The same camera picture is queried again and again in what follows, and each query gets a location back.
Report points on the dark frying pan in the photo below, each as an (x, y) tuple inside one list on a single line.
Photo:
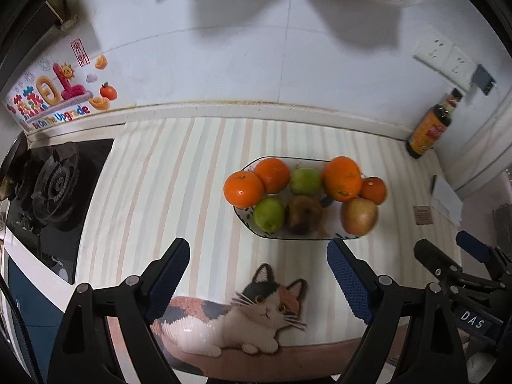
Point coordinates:
[(12, 164)]

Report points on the colourful wall sticker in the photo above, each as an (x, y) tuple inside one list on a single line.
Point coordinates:
[(60, 92)]

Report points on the blue cabinet front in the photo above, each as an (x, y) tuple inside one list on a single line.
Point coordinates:
[(32, 300)]

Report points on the striped mat with cat print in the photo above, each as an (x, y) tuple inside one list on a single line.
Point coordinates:
[(160, 176)]

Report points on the small reddish tangerine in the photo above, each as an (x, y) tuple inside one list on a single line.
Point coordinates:
[(375, 190)]

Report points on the white folded paper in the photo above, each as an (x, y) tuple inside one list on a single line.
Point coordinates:
[(446, 200)]

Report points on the black gas stove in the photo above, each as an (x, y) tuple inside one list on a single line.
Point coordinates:
[(56, 192)]

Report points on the yellow-brown apple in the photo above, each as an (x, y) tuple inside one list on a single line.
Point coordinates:
[(359, 216)]

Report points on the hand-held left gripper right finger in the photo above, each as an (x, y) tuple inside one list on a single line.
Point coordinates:
[(352, 284)]

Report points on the black plug-in charger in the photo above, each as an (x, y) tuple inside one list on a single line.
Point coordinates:
[(483, 79)]

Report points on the small brown card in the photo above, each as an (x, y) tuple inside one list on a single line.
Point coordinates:
[(423, 214)]

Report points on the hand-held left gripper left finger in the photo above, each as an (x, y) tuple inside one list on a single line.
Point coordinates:
[(170, 276)]

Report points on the floral oval ceramic plate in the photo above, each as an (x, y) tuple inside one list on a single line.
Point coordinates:
[(334, 228)]

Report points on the white wall outlet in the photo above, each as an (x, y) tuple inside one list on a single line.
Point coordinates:
[(460, 64), (434, 50)]

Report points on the green apple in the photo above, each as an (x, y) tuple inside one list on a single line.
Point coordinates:
[(305, 181), (269, 215)]

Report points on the black glass range hood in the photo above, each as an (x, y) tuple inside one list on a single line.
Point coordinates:
[(28, 28)]

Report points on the brown kiwi fruit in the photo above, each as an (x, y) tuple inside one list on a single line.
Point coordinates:
[(306, 215)]

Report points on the dark soy sauce bottle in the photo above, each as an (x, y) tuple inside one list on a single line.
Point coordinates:
[(430, 130)]

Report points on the large orange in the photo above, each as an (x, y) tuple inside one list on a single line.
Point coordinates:
[(342, 179)]

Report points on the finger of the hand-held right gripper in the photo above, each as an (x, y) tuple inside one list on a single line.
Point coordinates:
[(436, 258), (476, 246)]

